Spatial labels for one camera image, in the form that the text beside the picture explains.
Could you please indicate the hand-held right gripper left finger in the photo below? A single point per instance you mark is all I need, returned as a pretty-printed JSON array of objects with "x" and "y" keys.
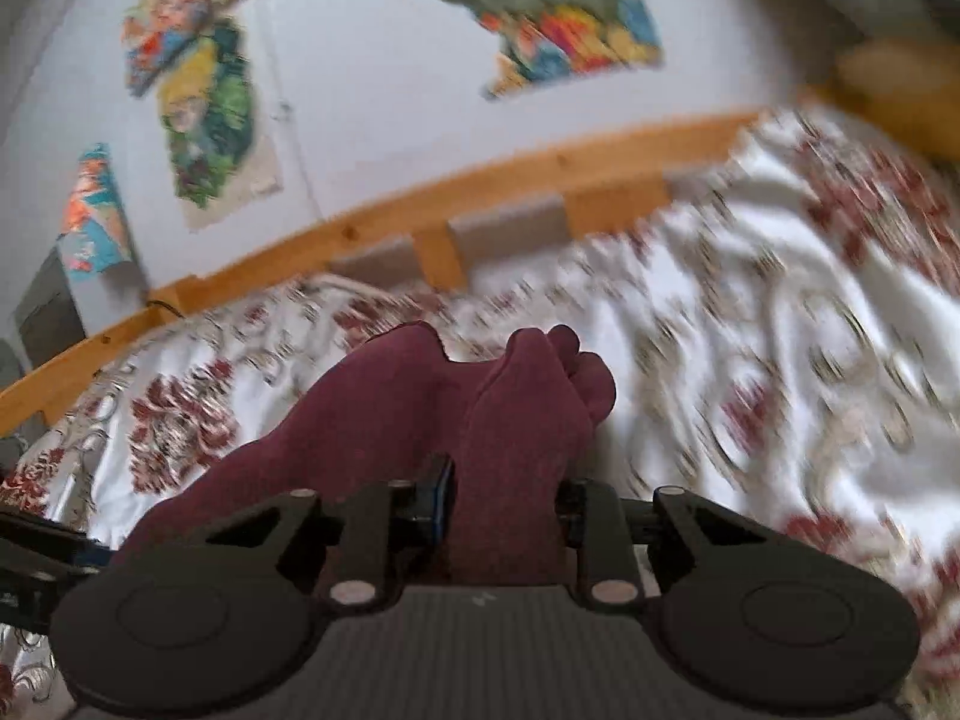
[{"x": 436, "y": 496}]

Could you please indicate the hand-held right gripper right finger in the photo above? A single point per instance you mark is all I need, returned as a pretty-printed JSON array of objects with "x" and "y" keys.
[{"x": 579, "y": 516}]

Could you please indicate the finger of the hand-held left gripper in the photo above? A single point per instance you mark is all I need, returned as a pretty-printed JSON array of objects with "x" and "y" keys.
[{"x": 52, "y": 532}]

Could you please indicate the maroon small garment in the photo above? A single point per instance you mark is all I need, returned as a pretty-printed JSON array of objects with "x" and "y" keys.
[{"x": 360, "y": 420}]

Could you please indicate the white floral bedspread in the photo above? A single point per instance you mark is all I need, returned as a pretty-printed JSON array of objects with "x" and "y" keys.
[{"x": 750, "y": 300}]

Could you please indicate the yellow cushion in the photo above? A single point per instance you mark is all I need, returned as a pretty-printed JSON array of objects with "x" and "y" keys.
[{"x": 900, "y": 90}]

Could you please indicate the torn colourful wall poster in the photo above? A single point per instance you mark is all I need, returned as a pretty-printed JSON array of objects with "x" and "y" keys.
[
  {"x": 555, "y": 15},
  {"x": 94, "y": 217},
  {"x": 176, "y": 11}
]

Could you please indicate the wooden bed rail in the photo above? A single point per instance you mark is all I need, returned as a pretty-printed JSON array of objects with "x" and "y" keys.
[{"x": 525, "y": 165}]

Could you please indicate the torn green wall poster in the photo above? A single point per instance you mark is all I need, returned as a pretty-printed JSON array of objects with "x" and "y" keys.
[{"x": 214, "y": 120}]

